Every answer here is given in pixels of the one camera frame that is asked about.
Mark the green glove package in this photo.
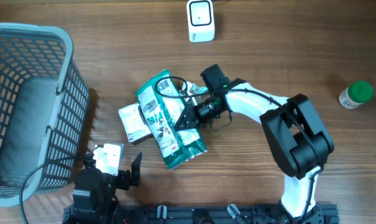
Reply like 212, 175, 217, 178
135, 70, 207, 169

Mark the white foil pouch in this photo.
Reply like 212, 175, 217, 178
118, 103, 152, 144

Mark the green lid seasoning jar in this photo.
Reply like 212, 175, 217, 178
339, 81, 374, 110

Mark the light green wipes packet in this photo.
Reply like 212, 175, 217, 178
179, 81, 208, 106

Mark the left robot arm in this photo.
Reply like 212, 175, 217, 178
62, 153, 142, 223

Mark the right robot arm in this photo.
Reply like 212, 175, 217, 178
173, 64, 334, 223

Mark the white barcode scanner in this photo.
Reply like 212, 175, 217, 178
186, 0, 215, 43

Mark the grey plastic mesh basket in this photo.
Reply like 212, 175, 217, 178
0, 22, 89, 207

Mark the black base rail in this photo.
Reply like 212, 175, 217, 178
62, 203, 340, 224

